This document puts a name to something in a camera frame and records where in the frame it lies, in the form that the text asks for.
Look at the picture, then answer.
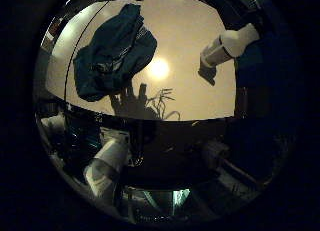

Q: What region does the dark blue cloth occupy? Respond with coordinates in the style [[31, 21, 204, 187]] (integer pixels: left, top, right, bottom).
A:
[[73, 3, 158, 103]]

